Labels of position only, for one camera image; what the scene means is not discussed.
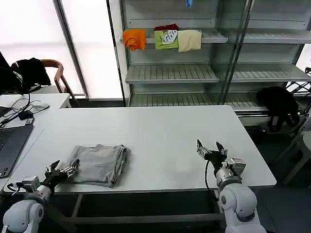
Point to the dark grey laptop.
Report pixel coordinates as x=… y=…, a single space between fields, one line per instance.
x=12 y=145

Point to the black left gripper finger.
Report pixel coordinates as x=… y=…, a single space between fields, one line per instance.
x=52 y=168
x=70 y=170

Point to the black computer monitor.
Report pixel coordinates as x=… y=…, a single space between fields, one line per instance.
x=6 y=77

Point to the grey metal table frame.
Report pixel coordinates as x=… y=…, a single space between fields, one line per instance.
x=145 y=218

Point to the grey window frame post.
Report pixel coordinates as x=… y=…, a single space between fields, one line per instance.
x=73 y=53

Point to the grey stool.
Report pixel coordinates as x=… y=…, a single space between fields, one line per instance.
x=298 y=150

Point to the black metal cart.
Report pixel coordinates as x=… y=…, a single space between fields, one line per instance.
x=300 y=87

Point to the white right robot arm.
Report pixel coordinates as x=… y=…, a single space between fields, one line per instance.
x=239 y=201

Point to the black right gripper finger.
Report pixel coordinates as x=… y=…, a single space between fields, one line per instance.
x=202 y=150
x=221 y=148

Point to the grey metal shelf rack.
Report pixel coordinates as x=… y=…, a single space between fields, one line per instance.
x=175 y=72

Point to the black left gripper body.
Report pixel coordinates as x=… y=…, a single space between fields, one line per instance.
x=55 y=179

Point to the white computer mouse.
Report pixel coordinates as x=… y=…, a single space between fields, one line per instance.
x=40 y=106

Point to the grey printed t-shirt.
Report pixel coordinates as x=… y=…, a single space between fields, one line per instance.
x=99 y=165

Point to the brown wooden chair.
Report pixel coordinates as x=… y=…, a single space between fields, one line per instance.
x=60 y=77

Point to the black jacket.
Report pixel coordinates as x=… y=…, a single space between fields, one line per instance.
x=31 y=72

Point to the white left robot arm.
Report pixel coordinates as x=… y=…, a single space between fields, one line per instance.
x=24 y=208

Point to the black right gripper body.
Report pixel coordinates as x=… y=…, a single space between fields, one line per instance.
x=216 y=157

